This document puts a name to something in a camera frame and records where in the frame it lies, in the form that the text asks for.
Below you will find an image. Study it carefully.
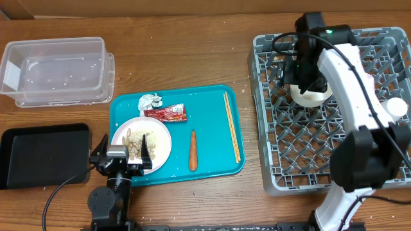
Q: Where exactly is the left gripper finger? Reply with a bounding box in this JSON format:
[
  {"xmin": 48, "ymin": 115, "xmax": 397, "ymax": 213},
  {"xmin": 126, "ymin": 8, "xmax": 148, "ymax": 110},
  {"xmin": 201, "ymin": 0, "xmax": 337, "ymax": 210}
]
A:
[
  {"xmin": 141, "ymin": 135, "xmax": 151, "ymax": 162},
  {"xmin": 91, "ymin": 134, "xmax": 109, "ymax": 158}
]

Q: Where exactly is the white bowl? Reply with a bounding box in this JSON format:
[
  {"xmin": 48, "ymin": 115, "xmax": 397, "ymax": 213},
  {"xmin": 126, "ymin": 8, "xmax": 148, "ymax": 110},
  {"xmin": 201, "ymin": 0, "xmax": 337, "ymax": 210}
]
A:
[{"xmin": 290, "ymin": 85, "xmax": 333, "ymax": 108}]

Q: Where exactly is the white cup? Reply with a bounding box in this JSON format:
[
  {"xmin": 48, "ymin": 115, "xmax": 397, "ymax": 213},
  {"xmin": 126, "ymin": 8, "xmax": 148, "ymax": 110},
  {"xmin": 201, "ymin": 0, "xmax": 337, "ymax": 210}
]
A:
[{"xmin": 381, "ymin": 98, "xmax": 408, "ymax": 121}]

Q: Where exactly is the wooden chopstick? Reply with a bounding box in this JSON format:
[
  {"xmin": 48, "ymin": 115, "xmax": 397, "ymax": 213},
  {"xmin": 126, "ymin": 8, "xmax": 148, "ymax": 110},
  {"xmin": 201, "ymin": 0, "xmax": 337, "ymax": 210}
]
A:
[
  {"xmin": 223, "ymin": 92, "xmax": 240, "ymax": 164},
  {"xmin": 223, "ymin": 92, "xmax": 241, "ymax": 164}
]

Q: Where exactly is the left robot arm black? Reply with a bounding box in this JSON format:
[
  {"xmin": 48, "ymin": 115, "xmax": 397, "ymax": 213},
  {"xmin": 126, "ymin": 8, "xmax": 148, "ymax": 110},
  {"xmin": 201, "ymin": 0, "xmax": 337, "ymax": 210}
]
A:
[{"xmin": 87, "ymin": 135, "xmax": 152, "ymax": 231}]

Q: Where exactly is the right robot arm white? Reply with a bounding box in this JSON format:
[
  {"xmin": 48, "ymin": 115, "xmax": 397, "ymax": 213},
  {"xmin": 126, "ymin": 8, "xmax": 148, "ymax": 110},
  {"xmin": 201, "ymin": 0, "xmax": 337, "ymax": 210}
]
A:
[{"xmin": 272, "ymin": 25, "xmax": 410, "ymax": 230}]

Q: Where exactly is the grey dishwasher rack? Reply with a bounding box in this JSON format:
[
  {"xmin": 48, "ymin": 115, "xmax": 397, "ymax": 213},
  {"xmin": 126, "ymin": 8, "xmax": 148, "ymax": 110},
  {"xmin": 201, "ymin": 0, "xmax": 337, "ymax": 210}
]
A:
[{"xmin": 248, "ymin": 27, "xmax": 410, "ymax": 196}]

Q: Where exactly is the peanuts and rice food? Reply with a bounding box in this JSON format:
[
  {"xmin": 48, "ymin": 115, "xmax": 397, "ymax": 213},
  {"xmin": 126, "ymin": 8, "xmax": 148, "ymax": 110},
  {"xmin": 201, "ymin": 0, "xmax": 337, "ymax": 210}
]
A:
[{"xmin": 122, "ymin": 128, "xmax": 157, "ymax": 160}]

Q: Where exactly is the white plate with food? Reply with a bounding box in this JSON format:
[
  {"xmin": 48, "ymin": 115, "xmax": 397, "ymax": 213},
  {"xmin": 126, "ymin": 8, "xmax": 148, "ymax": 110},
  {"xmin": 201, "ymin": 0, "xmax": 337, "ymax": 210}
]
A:
[{"xmin": 111, "ymin": 117, "xmax": 172, "ymax": 174}]

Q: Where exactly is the orange carrot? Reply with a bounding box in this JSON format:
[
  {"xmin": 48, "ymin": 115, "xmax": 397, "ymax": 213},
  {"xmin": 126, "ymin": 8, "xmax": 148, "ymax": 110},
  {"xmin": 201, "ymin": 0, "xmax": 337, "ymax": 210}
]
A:
[{"xmin": 189, "ymin": 130, "xmax": 198, "ymax": 171}]

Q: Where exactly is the black plastic tray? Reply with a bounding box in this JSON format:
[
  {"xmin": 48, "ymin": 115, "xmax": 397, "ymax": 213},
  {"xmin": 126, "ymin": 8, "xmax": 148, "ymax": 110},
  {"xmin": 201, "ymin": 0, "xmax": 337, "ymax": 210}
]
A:
[{"xmin": 1, "ymin": 123, "xmax": 91, "ymax": 190}]

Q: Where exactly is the red snack wrapper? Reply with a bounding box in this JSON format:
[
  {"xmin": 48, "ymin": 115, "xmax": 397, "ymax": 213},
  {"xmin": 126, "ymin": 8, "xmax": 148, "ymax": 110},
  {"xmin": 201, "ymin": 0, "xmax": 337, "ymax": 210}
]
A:
[{"xmin": 144, "ymin": 103, "xmax": 188, "ymax": 122}]

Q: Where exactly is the crumpled white napkin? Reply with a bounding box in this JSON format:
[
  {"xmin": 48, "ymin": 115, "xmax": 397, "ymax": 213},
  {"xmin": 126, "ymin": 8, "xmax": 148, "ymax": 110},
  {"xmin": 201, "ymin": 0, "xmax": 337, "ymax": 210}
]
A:
[{"xmin": 138, "ymin": 93, "xmax": 163, "ymax": 116}]

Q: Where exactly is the teal serving tray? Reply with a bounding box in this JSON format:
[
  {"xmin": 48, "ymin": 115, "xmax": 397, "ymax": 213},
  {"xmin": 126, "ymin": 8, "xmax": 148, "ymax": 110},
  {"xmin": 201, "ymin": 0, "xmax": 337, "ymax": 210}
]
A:
[{"xmin": 109, "ymin": 84, "xmax": 245, "ymax": 187}]

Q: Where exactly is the clear plastic bin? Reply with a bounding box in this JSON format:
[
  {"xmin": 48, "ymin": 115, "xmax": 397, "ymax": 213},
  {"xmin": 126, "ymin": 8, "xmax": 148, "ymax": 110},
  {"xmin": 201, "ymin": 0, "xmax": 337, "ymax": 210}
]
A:
[{"xmin": 1, "ymin": 37, "xmax": 108, "ymax": 96}]

